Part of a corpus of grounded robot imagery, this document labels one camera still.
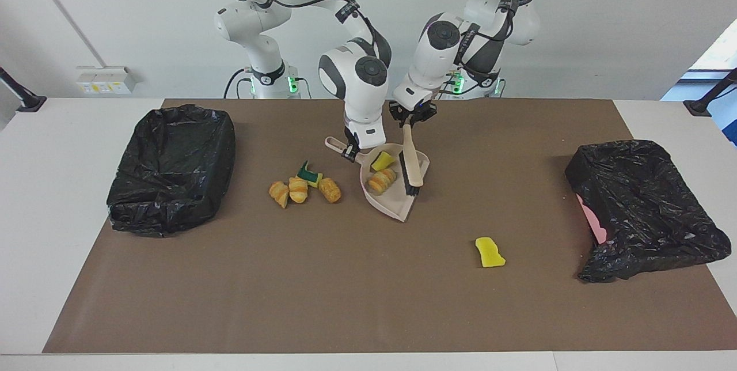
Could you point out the brown toy bread roll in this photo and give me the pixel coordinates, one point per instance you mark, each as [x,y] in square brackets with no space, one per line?
[330,190]

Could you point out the beige hand brush black bristles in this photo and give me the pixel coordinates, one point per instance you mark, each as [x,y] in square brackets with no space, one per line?
[411,155]

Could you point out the pink plastic bin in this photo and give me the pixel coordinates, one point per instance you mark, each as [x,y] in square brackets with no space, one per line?
[596,224]

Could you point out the green and yellow sponge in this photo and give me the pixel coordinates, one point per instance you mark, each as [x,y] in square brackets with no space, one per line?
[311,175]

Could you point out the black clamp stand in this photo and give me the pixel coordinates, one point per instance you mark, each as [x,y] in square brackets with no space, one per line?
[699,108]
[29,103]

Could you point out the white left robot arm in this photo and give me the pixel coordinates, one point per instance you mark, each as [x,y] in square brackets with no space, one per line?
[437,54]

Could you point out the wavy yellow sponge piece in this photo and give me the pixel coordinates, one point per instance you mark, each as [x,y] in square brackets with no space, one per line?
[489,253]

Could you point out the beige plastic dustpan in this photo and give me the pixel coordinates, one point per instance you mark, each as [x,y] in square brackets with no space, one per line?
[397,204]

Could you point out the black trash bag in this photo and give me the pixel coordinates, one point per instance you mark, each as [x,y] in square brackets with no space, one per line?
[639,204]
[173,169]

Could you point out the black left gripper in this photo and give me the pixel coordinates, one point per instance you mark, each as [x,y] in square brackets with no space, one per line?
[413,114]

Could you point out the brown table mat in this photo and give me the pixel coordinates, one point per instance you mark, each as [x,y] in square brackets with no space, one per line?
[288,302]

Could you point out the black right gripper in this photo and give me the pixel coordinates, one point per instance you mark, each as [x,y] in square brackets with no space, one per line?
[352,140]

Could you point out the long toy croissant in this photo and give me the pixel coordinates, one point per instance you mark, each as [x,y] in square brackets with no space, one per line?
[381,181]

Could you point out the small toy croissant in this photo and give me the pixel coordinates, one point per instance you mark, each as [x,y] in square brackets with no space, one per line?
[279,193]
[297,190]

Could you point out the blocky yellow sponge piece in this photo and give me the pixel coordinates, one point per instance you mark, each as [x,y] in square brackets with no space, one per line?
[382,161]

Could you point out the bright window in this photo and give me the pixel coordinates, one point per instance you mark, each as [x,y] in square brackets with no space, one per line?
[717,54]

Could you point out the white wall socket box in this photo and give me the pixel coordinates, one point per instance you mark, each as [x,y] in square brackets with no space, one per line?
[103,80]

